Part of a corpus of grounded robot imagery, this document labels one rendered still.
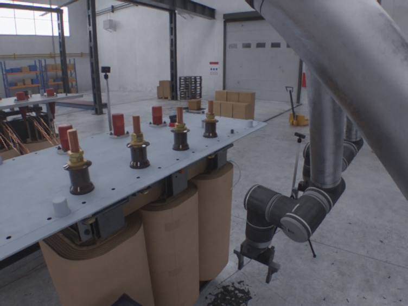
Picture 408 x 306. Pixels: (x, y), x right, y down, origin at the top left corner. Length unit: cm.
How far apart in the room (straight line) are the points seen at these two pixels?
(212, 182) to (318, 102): 104
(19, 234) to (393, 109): 81
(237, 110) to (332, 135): 668
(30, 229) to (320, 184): 86
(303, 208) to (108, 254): 74
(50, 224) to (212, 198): 112
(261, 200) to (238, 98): 696
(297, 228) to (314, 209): 8
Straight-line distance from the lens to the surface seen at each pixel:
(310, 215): 81
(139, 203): 128
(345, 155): 145
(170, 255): 145
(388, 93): 37
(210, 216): 171
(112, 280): 116
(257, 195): 88
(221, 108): 759
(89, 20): 1126
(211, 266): 201
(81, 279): 114
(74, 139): 84
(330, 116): 72
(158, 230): 133
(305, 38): 38
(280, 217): 83
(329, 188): 87
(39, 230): 75
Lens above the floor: 174
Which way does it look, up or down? 19 degrees down
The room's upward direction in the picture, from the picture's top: straight up
